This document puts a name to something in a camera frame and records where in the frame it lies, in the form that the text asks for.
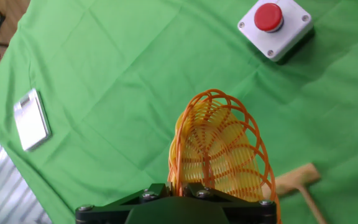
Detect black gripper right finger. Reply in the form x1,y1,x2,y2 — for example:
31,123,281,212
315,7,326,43
183,182,278,224

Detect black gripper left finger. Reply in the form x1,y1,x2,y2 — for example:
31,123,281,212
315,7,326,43
75,182,173,224

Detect wooden peg dish rack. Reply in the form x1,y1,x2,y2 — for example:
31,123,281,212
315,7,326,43
261,162,328,224

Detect silver kitchen scale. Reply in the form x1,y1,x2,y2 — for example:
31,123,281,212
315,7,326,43
13,88,52,152

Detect white box large red button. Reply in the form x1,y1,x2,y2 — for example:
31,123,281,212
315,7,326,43
237,0,316,65

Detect green cloth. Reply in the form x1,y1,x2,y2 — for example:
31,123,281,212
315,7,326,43
0,0,358,224

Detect orange yellow woven dish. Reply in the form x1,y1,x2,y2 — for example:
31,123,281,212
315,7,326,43
167,88,282,224

